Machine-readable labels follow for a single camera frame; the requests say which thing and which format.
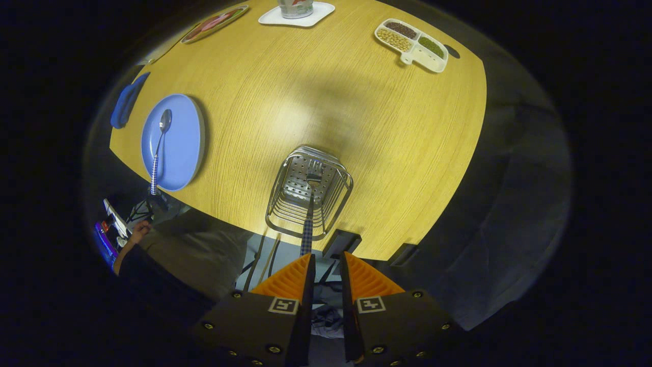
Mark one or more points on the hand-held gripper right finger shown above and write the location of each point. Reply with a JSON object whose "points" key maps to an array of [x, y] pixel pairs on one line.
{"points": [[347, 311]]}

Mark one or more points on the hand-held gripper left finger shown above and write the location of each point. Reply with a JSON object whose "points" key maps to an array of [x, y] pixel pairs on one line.
{"points": [[309, 306]]}

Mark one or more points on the blue plate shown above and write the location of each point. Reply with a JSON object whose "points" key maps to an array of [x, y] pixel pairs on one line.
{"points": [[181, 137]]}

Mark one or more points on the laptop screen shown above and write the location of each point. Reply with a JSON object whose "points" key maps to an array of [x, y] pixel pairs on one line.
{"points": [[104, 244]]}

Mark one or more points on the blue folded towel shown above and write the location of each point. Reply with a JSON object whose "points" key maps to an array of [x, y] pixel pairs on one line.
{"points": [[125, 102]]}

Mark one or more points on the white divided dish of beans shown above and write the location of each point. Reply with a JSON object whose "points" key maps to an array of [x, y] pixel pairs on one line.
{"points": [[412, 43]]}

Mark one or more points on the white coaster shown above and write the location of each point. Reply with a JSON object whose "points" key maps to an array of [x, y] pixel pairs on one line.
{"points": [[321, 12]]}

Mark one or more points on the grey plate of food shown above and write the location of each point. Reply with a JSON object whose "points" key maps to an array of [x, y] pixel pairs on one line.
{"points": [[196, 34]]}

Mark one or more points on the white plastic bottle green cap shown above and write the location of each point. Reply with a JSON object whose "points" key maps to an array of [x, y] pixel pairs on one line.
{"points": [[295, 7]]}

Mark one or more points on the pink ham slice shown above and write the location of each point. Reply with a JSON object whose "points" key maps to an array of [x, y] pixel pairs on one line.
{"points": [[216, 20]]}

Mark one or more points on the black table bracket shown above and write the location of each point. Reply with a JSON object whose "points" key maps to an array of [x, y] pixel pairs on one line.
{"points": [[341, 243], [403, 255]]}

